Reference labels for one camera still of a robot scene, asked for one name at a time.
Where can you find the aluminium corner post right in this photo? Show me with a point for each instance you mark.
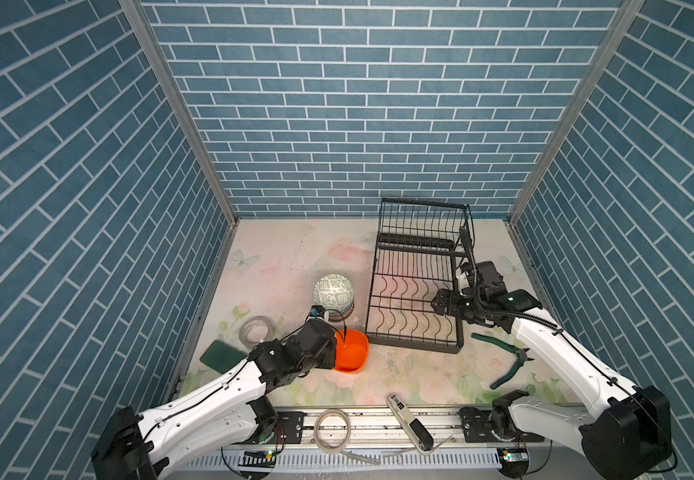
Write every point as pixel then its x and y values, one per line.
pixel 620 24

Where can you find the green patterned ceramic bowl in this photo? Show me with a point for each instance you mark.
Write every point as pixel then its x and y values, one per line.
pixel 334 291

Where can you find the aluminium corner post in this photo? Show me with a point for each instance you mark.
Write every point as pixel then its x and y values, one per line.
pixel 620 24
pixel 144 34

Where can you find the orange plastic bowl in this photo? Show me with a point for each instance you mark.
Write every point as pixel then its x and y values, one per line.
pixel 352 350

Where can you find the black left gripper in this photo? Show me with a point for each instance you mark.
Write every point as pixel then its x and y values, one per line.
pixel 329 364

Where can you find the dark green sponge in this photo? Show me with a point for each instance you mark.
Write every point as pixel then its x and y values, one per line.
pixel 221 357

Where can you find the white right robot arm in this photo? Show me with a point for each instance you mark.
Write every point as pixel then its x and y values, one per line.
pixel 624 430

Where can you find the aluminium corner post left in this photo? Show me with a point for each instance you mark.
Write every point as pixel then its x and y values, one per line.
pixel 144 34

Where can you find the black wire dish rack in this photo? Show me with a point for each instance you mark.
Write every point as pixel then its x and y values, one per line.
pixel 420 245

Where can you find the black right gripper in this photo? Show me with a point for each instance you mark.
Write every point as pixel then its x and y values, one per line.
pixel 450 306

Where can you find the black silver handheld scanner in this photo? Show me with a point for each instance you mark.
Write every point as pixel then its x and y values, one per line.
pixel 419 435

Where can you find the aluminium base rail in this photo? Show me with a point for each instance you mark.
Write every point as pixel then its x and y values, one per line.
pixel 370 440

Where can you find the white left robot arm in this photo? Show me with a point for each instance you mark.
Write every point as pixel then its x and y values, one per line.
pixel 233 408

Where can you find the grey dotted ceramic bowl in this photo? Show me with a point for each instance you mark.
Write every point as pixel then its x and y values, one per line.
pixel 336 315

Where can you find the green handled pliers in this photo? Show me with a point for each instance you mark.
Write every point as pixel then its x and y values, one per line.
pixel 506 357

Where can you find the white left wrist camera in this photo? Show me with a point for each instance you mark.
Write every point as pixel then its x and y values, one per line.
pixel 318 312

